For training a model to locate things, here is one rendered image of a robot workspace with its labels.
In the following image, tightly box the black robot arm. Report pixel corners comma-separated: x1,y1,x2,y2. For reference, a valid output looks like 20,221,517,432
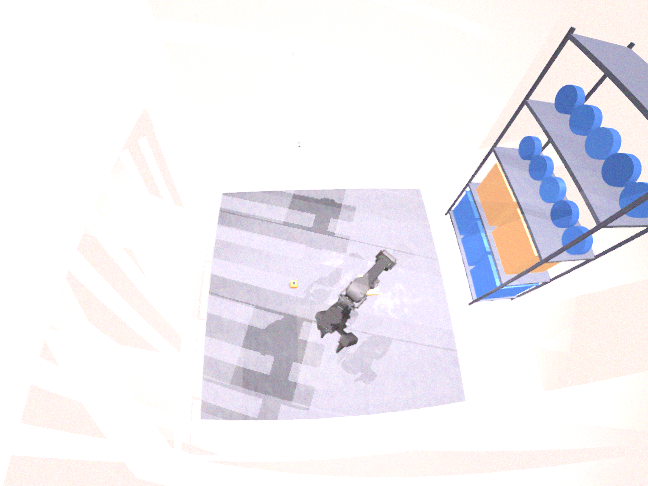
317,249,397,334

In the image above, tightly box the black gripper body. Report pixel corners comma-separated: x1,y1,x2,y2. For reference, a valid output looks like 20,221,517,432
315,310,358,347

